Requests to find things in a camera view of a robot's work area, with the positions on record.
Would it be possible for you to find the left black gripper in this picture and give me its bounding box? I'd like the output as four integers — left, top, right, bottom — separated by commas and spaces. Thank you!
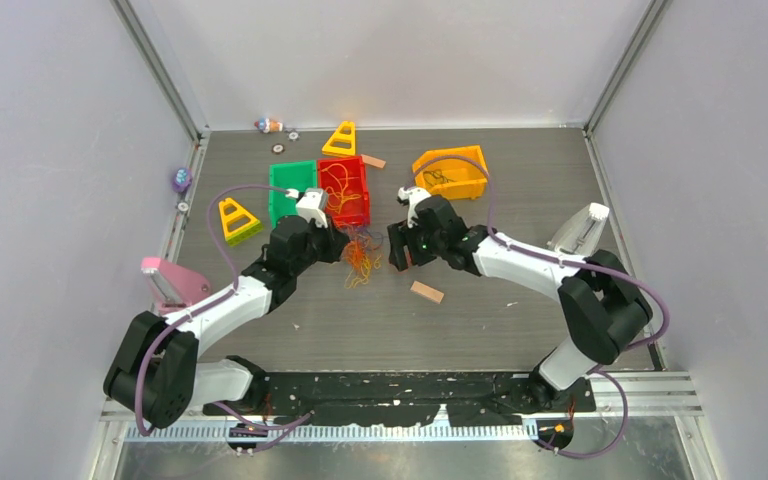
291, 214, 348, 276

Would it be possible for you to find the orange string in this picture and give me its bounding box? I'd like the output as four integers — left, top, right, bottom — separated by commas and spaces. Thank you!
340, 225, 382, 280

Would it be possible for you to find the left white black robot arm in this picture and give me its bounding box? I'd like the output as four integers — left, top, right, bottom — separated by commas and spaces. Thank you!
102, 215, 349, 429

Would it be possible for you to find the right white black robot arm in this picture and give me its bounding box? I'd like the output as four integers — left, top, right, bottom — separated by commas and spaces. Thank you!
387, 187, 653, 411

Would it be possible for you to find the tan wooden block near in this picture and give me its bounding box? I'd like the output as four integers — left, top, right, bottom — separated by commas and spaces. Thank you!
410, 281, 444, 304

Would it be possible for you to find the tan wooden block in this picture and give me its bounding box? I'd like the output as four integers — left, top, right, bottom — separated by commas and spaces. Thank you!
410, 281, 444, 304
361, 154, 386, 169

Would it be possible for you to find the yellow triangle block near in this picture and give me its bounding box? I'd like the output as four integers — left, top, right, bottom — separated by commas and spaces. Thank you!
218, 197, 263, 247

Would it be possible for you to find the yellow triangle block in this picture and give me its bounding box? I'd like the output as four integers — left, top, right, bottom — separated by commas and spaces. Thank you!
218, 197, 263, 247
321, 121, 357, 158

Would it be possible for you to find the green plastic bin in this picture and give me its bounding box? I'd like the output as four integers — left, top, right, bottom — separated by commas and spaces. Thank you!
268, 160, 318, 227

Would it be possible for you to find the red plastic bin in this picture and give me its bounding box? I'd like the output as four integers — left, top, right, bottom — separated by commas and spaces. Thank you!
317, 156, 371, 227

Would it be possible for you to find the tan wooden block far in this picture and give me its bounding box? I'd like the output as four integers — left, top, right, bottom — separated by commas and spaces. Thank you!
361, 154, 386, 169

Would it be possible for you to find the orange plastic bin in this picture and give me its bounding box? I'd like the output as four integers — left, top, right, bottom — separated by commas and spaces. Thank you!
412, 145, 487, 200

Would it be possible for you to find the yellow triangle block far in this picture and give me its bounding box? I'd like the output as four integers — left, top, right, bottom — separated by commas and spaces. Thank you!
321, 121, 357, 158

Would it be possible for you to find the small toy figurine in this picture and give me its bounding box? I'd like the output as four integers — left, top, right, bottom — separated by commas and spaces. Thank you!
253, 117, 284, 134

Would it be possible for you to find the pink gripper stand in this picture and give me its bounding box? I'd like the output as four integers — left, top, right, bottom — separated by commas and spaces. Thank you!
140, 257, 212, 315

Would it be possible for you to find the purple toy block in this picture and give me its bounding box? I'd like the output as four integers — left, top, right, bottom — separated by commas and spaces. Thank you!
172, 167, 193, 194

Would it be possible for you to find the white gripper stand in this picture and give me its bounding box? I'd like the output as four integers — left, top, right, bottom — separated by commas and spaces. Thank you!
547, 202, 610, 256

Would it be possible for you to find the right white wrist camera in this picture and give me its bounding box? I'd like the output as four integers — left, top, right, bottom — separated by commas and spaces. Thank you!
397, 186, 431, 228

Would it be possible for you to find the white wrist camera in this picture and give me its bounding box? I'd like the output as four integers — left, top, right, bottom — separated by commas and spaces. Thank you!
285, 187, 329, 229
397, 186, 431, 228

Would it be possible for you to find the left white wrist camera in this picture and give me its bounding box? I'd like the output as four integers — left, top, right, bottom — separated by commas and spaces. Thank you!
285, 187, 329, 229

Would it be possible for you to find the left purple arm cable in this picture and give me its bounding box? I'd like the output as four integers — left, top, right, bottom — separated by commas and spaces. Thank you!
133, 184, 316, 455

